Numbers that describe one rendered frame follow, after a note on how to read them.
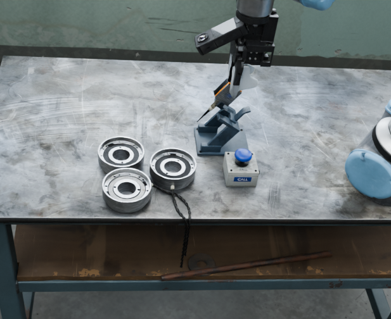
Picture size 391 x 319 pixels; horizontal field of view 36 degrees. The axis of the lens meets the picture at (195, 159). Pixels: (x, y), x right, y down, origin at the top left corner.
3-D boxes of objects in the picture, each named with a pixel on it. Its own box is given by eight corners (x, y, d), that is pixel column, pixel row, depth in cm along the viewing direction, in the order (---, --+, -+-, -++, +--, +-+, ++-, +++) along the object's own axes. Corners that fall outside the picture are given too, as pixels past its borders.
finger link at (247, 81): (256, 104, 135) (262, 68, 130) (230, 104, 134) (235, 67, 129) (253, 97, 138) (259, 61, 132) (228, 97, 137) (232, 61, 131)
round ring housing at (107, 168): (89, 159, 139) (89, 146, 136) (126, 143, 144) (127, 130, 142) (115, 186, 133) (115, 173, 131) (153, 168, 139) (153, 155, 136)
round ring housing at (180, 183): (149, 159, 141) (150, 146, 138) (194, 161, 142) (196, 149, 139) (148, 191, 133) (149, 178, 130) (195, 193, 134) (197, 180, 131)
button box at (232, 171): (225, 187, 137) (229, 171, 133) (222, 165, 142) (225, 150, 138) (260, 187, 138) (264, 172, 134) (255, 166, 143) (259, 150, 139)
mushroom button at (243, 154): (232, 174, 136) (236, 158, 133) (230, 162, 139) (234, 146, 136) (250, 175, 137) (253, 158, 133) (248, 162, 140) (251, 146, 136)
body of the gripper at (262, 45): (270, 70, 130) (281, 21, 122) (230, 69, 129) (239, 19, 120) (263, 50, 135) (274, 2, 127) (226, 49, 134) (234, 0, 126)
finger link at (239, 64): (240, 88, 131) (246, 52, 125) (233, 88, 130) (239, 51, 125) (237, 78, 134) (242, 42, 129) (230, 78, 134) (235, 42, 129)
